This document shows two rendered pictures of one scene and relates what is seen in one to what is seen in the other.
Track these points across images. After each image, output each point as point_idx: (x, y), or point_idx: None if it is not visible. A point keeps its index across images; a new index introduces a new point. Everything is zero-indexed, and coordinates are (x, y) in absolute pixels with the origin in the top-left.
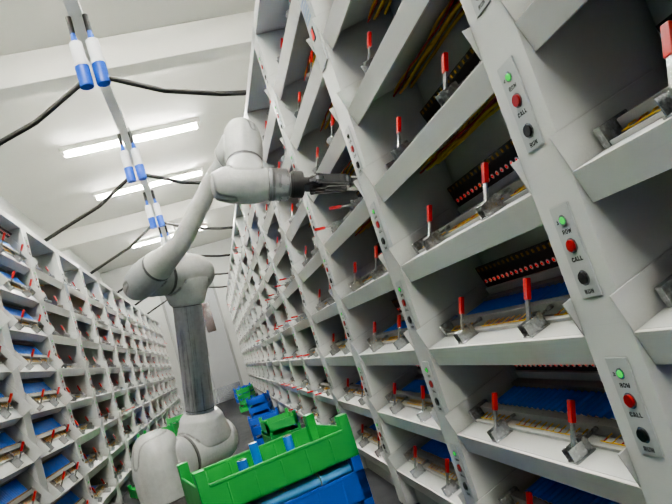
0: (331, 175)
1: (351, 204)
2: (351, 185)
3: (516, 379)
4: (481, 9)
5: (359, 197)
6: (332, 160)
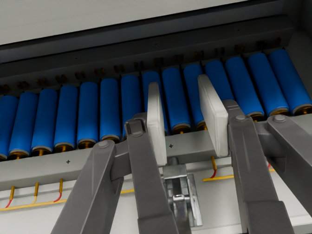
0: None
1: (195, 211)
2: (229, 150)
3: None
4: None
5: (185, 166)
6: (44, 5)
